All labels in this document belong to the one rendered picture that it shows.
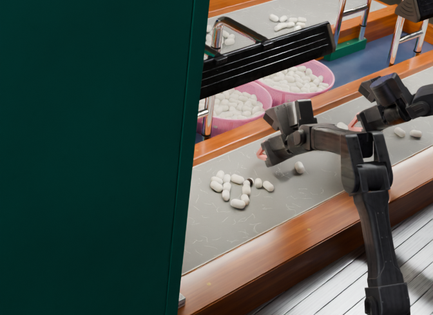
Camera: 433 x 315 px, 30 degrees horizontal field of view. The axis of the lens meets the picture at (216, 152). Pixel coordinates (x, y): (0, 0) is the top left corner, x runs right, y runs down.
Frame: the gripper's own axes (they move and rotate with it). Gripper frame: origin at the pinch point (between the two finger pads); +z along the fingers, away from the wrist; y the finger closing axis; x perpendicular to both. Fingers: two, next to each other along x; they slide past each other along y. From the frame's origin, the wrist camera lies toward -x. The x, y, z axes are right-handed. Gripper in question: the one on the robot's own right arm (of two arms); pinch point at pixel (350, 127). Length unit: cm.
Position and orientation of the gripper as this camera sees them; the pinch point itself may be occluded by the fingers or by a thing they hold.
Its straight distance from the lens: 222.8
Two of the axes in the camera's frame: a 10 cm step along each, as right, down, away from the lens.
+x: 3.6, 9.3, 0.4
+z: -5.8, 1.9, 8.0
